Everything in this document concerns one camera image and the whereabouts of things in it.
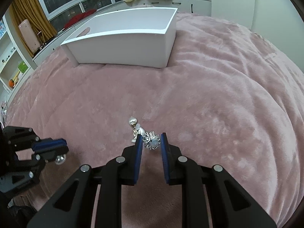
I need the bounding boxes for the silver crystal earrings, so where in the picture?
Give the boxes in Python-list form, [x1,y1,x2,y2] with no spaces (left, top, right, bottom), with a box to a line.
[128,116,160,150]

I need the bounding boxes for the white shelf unit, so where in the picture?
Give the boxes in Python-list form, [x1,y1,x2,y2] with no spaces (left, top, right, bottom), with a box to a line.
[1,16,36,105]

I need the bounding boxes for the pink plush bed blanket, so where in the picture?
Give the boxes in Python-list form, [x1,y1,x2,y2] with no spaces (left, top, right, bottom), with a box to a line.
[7,13,303,227]

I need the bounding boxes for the mustard curtain left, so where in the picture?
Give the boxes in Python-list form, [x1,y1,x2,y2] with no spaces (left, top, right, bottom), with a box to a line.
[9,0,57,58]

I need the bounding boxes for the pink appliance by curtain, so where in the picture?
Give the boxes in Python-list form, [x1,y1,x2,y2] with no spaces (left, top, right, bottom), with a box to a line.
[19,19,41,54]

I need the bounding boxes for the red cloth on sill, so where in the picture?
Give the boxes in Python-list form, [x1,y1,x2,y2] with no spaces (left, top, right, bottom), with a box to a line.
[63,9,97,30]

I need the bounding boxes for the white rectangular storage tray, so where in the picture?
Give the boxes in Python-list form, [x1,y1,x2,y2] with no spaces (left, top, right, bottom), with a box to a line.
[60,7,177,68]

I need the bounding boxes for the white wardrobe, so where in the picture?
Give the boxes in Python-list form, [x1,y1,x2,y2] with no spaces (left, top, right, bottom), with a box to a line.
[211,0,303,67]

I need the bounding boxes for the white low drawer cabinet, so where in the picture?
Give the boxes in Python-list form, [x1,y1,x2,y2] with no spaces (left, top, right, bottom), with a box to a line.
[32,0,212,67]

